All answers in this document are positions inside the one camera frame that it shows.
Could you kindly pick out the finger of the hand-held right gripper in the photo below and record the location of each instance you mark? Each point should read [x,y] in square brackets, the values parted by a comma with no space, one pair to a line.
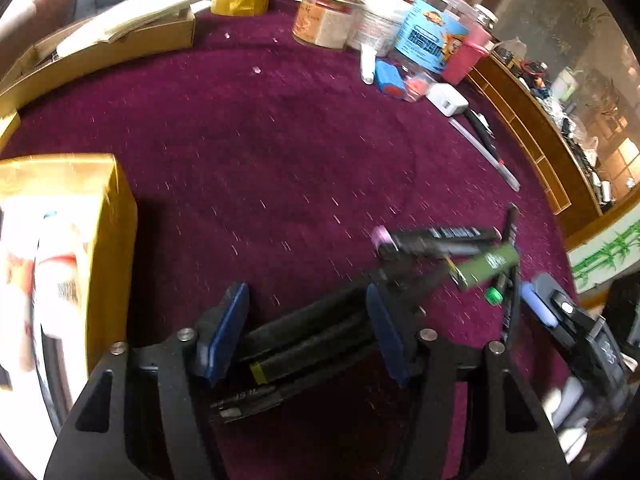
[512,225]
[539,300]

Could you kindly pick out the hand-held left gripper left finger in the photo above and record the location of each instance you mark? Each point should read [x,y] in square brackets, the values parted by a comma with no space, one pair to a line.
[225,335]

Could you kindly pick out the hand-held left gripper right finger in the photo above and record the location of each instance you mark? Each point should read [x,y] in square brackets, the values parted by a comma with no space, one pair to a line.
[390,335]

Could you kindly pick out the black marker green cap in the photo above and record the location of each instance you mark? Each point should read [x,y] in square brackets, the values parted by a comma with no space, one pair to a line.
[493,296]

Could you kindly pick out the green cylindrical marker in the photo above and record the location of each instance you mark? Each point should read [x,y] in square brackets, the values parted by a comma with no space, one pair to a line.
[487,265]

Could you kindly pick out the black gel pen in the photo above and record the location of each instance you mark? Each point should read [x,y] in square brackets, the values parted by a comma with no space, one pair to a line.
[250,400]

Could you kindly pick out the black marker yellow band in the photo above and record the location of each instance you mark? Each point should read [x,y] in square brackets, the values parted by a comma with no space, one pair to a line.
[320,355]

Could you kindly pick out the plain black marker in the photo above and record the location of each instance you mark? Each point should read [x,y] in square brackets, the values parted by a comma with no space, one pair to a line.
[310,310]

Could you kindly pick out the gold cardboard box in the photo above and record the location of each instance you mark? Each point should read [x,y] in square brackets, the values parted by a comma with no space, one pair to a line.
[112,240]

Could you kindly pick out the white bottle red label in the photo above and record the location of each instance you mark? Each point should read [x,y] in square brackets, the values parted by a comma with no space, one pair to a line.
[62,285]

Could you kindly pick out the long white pen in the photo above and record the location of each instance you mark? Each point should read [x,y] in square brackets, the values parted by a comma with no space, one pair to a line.
[482,152]

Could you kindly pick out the bamboo print panel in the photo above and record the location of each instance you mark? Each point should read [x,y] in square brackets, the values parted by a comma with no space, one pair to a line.
[610,255]

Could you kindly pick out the wooden divided rack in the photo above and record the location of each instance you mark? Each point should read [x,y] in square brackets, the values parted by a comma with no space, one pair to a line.
[530,125]

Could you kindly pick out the pile of small clutter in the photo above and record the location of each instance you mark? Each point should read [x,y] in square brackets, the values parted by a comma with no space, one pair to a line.
[575,110]

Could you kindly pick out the white charger plug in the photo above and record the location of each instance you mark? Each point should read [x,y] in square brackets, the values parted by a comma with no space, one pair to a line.
[447,100]

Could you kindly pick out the small red packet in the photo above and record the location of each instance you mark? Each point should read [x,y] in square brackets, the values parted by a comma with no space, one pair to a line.
[420,87]

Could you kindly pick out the bottle in pink knitted sleeve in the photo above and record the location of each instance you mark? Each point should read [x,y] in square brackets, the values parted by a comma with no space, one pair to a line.
[467,55]

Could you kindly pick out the blue and red eraser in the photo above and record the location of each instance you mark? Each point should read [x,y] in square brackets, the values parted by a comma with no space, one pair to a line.
[389,79]

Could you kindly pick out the clear jar blue label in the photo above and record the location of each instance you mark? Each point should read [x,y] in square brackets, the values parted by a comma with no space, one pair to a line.
[430,35]

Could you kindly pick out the small white tube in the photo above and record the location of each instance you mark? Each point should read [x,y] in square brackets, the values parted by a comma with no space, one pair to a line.
[368,65]

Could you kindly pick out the white plastic jar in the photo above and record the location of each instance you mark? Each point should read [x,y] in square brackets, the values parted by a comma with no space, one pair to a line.
[380,25]

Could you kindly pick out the clear jar orange label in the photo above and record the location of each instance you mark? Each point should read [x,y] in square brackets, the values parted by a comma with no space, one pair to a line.
[325,22]

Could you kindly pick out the flat brown cardboard box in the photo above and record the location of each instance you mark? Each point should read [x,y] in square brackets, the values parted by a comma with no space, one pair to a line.
[125,45]

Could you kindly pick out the stack of paper sheets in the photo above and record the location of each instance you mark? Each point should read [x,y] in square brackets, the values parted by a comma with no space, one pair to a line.
[140,17]

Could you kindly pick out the maroon armchair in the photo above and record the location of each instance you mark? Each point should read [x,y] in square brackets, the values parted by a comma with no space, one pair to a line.
[35,15]

